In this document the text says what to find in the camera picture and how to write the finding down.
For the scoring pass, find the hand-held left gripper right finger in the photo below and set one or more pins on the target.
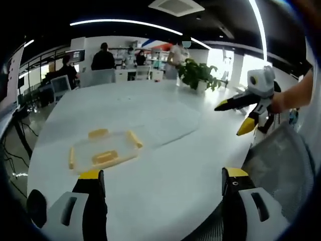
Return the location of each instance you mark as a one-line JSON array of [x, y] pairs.
[[248, 200]]

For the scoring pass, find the ceiling air vent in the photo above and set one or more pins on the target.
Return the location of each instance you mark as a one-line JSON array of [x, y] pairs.
[[175, 6]]

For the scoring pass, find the long ceiling light strip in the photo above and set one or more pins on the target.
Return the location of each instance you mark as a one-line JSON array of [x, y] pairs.
[[125, 23], [260, 27]]

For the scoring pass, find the grey mesh office chair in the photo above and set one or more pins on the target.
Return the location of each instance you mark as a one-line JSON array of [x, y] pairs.
[[281, 160]]

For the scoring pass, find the green potted plant white pot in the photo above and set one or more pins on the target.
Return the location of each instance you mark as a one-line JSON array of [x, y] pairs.
[[195, 72]]

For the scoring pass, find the dark monitor screen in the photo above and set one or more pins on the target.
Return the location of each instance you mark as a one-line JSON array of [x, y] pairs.
[[75, 55]]

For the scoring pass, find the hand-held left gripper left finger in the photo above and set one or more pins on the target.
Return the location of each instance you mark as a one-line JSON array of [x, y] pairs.
[[62, 213]]

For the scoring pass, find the white office chair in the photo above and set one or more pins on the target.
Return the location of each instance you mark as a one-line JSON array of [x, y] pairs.
[[60, 86], [143, 72], [102, 76]]

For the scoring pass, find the clear lid with yellow clips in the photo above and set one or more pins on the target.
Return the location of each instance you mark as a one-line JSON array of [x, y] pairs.
[[102, 148]]

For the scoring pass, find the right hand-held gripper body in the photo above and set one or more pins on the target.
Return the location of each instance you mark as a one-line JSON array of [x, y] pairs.
[[263, 80]]

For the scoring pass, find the black table leg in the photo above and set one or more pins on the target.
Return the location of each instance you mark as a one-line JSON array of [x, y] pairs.
[[22, 140]]

